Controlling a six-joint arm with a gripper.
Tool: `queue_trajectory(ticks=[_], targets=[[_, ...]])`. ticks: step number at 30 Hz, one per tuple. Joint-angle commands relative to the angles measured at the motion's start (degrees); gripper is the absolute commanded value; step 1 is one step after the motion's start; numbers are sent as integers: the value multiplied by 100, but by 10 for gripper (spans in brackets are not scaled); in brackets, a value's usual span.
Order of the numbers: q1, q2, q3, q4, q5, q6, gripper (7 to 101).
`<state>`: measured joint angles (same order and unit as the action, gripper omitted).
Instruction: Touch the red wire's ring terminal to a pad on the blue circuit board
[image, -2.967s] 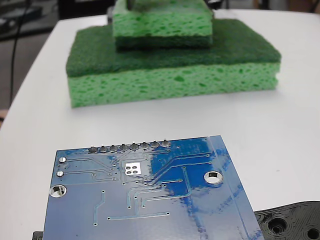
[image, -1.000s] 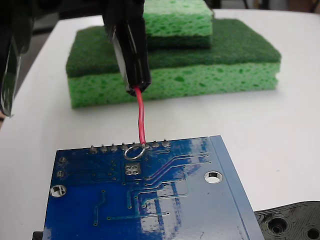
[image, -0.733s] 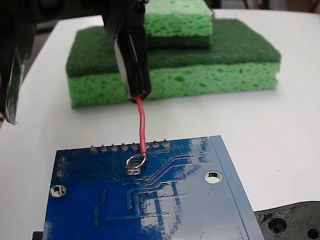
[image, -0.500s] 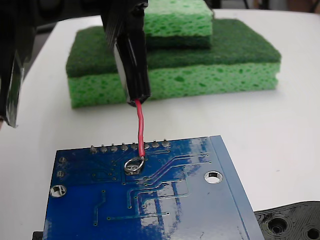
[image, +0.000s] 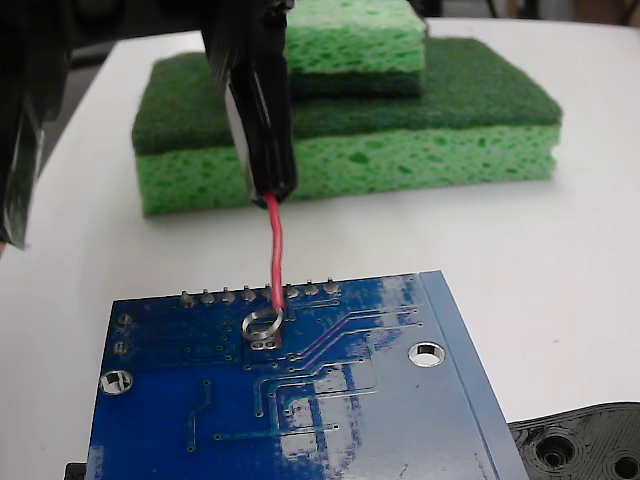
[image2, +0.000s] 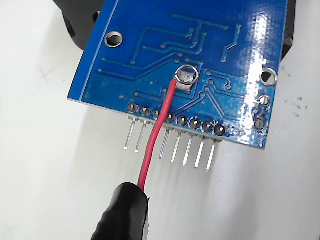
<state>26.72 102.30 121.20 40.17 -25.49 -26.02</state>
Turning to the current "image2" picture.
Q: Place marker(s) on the blue printed circuit board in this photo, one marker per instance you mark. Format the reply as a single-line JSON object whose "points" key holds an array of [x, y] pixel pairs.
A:
{"points": [[155, 37]]}

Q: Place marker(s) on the black 3D printed bracket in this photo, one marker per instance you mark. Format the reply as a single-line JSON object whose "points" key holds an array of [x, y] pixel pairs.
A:
{"points": [[77, 30]]}

